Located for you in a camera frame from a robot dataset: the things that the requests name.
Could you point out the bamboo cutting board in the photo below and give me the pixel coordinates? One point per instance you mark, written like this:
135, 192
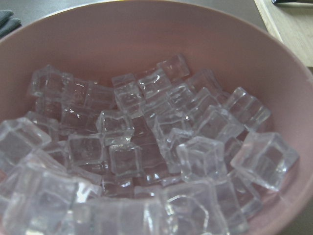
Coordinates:
292, 24

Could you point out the clear plastic ice cubes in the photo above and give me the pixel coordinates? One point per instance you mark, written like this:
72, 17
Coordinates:
161, 152

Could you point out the steel muddler black tip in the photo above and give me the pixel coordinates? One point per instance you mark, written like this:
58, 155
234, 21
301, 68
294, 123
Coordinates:
292, 1

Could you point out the pink ribbed bowl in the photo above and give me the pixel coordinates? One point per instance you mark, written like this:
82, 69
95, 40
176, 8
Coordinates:
102, 40

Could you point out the grey folded cloth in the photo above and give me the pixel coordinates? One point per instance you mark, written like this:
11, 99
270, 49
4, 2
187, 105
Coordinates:
8, 23

